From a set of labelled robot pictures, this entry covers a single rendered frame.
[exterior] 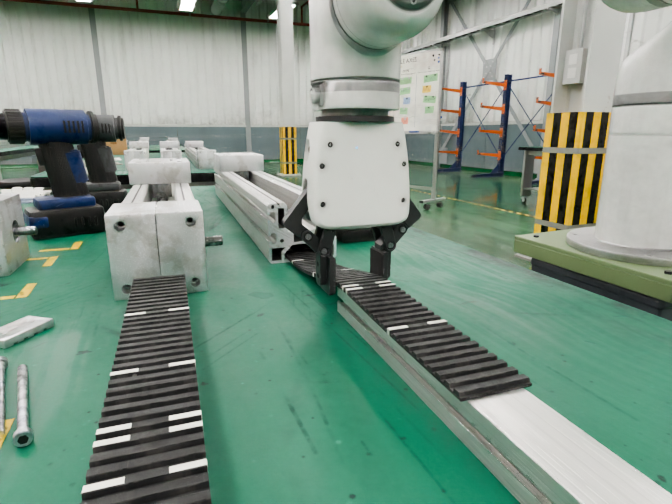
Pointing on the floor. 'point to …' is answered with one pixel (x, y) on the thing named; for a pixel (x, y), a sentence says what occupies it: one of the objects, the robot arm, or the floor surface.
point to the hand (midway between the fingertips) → (353, 271)
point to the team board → (422, 103)
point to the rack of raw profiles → (484, 128)
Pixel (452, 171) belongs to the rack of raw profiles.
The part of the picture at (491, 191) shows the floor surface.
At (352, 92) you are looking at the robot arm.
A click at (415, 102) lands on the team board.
